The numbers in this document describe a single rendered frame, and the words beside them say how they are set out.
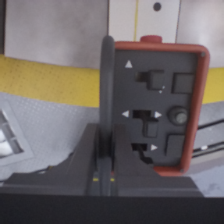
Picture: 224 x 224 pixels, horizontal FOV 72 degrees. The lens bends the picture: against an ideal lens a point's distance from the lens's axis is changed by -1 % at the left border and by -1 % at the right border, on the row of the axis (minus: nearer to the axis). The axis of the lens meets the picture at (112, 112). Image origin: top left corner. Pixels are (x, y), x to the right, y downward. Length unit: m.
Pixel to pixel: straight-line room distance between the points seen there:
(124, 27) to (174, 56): 0.14
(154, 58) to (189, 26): 0.57
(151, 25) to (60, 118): 0.91
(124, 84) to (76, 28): 0.54
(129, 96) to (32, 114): 1.01
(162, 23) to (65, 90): 0.82
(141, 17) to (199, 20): 0.49
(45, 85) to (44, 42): 0.40
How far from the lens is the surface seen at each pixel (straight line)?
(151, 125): 0.18
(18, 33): 0.82
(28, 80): 1.15
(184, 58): 0.25
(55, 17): 0.77
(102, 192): 0.17
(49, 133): 1.19
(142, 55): 0.23
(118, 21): 0.35
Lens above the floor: 1.02
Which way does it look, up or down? 74 degrees down
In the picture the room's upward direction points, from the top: 178 degrees clockwise
